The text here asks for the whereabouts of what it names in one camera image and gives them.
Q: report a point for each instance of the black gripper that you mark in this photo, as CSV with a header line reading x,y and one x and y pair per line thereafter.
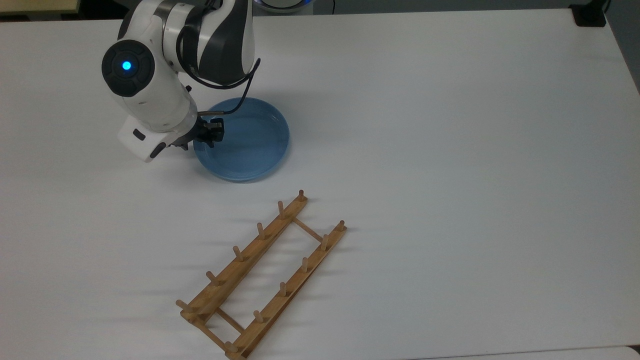
x,y
192,137

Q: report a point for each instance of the blue round plate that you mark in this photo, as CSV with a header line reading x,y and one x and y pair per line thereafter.
x,y
255,140

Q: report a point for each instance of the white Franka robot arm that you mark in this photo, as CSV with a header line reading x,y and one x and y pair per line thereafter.
x,y
155,85

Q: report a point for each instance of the wooden plate rack with pegs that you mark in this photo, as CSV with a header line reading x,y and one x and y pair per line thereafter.
x,y
235,270

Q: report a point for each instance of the light wooden board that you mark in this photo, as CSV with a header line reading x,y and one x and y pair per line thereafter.
x,y
37,6

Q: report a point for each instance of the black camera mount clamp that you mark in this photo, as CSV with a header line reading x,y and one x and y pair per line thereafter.
x,y
590,16

